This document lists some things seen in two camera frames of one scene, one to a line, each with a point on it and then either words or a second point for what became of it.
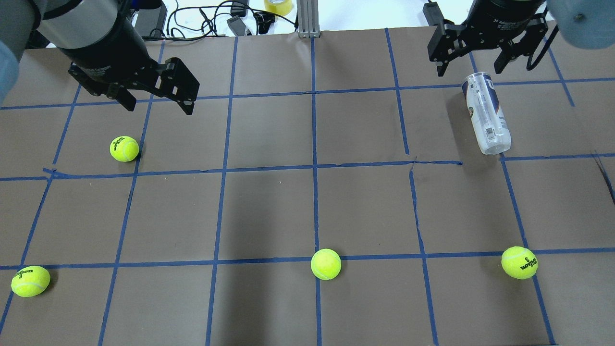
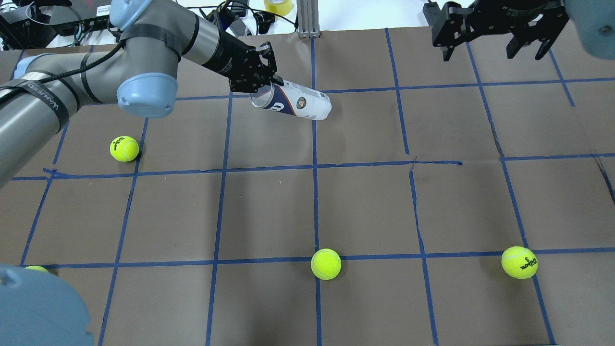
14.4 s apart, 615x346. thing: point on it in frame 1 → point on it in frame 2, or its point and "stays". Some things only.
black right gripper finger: (449, 41) → (450, 29)
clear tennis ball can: (490, 123) → (293, 99)
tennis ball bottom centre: (325, 264) stays
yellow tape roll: (281, 7) stays
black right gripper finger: (535, 30) → (545, 31)
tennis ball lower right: (519, 263) stays
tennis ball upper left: (124, 148) stays
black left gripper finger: (176, 82) → (271, 62)
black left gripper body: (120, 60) → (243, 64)
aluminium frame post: (308, 17) stays
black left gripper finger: (125, 97) → (246, 85)
